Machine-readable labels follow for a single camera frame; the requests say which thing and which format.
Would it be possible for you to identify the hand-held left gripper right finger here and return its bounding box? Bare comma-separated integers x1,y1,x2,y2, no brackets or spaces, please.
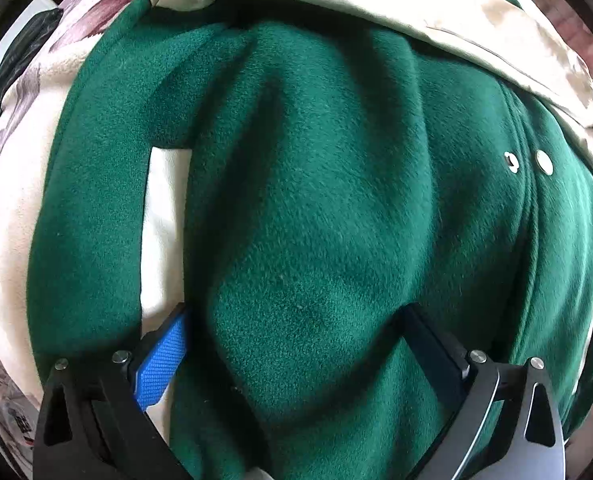
399,305,565,480

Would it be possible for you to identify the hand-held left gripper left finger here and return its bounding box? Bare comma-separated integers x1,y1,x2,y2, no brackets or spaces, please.
33,302,190,480

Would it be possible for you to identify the green varsity jacket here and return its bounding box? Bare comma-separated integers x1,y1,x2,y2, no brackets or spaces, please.
26,0,593,480

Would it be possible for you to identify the black leather garment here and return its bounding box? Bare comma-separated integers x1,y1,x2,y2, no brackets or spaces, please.
0,7,63,133

